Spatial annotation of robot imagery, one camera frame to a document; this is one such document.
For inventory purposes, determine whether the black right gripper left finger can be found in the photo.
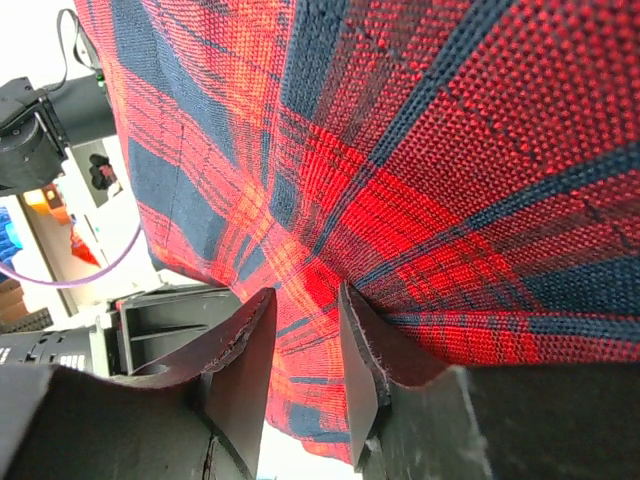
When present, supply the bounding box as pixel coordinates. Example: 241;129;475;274
1;288;277;479

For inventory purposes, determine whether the red black plaid skirt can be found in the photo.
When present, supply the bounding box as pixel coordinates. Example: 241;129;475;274
76;1;639;462

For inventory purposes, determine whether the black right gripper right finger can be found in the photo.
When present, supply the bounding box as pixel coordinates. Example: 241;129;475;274
338;284;639;479

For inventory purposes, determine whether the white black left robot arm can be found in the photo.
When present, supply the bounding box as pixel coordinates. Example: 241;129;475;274
1;76;116;197

